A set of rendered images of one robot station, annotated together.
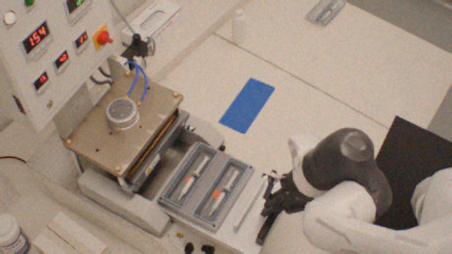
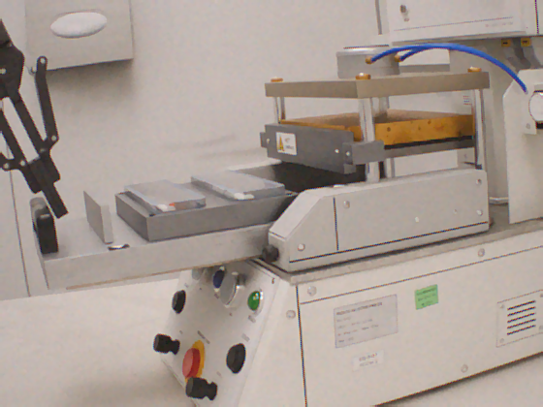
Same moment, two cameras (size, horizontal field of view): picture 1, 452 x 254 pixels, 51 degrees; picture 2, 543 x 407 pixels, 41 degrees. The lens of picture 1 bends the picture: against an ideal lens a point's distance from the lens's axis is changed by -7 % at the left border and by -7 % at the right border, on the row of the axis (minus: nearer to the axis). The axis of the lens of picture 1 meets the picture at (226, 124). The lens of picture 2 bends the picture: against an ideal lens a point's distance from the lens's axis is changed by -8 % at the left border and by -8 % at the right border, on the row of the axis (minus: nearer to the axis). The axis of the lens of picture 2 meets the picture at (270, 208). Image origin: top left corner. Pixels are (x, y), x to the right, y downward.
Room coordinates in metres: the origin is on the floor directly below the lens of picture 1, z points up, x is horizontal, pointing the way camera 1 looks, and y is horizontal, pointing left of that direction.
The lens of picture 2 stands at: (1.27, -0.55, 1.13)
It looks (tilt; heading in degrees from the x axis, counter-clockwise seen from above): 10 degrees down; 132
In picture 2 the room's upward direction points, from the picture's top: 5 degrees counter-clockwise
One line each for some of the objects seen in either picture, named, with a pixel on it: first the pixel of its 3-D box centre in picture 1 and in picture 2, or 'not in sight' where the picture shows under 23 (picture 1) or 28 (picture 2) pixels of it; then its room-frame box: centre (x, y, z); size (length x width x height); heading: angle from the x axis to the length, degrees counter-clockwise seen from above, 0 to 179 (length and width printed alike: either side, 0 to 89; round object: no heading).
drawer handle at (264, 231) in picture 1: (273, 216); (42, 222); (0.55, -0.11, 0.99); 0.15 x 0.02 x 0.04; 152
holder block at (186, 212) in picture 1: (207, 185); (199, 203); (0.63, 0.05, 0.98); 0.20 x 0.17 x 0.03; 152
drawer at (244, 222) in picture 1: (222, 196); (160, 220); (0.61, 0.01, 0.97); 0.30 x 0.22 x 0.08; 62
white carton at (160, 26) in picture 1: (153, 26); not in sight; (1.38, 0.27, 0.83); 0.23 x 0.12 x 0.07; 148
